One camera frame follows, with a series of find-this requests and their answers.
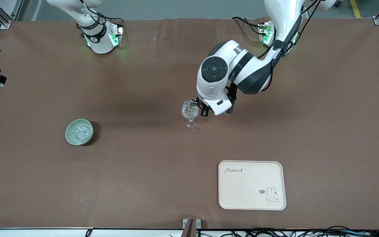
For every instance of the metal table edge bracket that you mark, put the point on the metal table edge bracket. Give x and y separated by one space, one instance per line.
191 227

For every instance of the clear cut wine glass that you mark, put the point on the clear cut wine glass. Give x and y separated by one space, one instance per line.
189 113

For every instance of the clear ice cubes heap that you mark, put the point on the clear ice cubes heap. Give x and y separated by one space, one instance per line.
81 133

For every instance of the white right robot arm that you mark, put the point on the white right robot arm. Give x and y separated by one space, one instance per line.
97 42

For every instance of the cream rabbit print tray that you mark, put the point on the cream rabbit print tray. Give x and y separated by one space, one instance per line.
242 191

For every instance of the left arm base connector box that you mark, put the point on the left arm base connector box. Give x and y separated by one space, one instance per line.
264 33

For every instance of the brown table cover sheet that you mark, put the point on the brown table cover sheet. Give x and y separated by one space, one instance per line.
143 171

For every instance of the pale green ceramic bowl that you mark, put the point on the pale green ceramic bowl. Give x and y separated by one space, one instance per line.
68 133

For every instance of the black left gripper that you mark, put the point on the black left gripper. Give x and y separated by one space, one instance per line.
202 107

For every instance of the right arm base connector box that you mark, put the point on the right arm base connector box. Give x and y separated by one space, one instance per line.
118 34

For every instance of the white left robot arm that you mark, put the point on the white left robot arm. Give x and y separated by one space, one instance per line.
242 65

